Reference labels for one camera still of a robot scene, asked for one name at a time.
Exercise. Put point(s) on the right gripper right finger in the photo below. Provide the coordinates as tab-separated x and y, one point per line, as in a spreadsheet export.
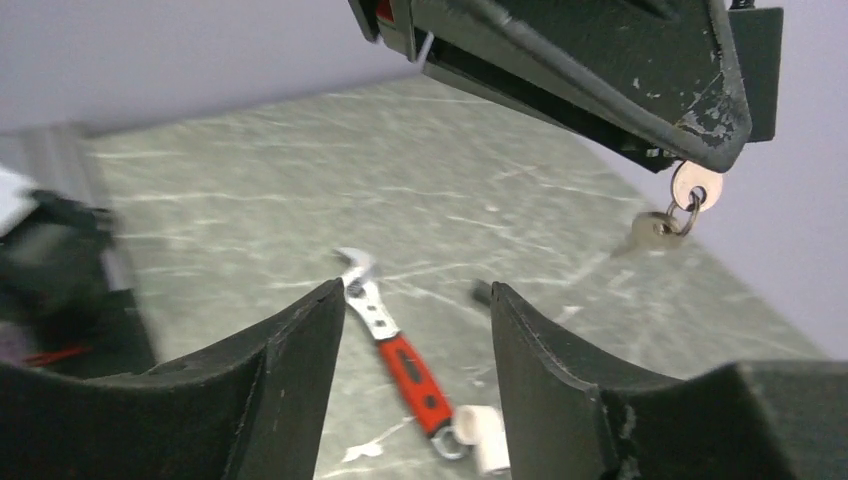
574	411

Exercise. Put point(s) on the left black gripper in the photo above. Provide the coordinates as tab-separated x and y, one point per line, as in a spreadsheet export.
449	65

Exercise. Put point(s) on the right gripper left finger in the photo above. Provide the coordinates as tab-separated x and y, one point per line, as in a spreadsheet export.
250	406

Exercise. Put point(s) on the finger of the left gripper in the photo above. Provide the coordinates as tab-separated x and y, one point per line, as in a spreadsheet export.
649	80

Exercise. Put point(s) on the small metal key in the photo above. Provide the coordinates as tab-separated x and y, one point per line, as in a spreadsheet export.
676	212

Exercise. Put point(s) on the black cable padlock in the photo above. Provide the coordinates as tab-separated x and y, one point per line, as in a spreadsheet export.
758	35

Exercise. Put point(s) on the white pipe elbow near wrench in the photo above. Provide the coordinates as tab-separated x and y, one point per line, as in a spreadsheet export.
482	428

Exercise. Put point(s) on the red handled adjustable wrench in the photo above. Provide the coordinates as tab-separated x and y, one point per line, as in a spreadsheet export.
412	377

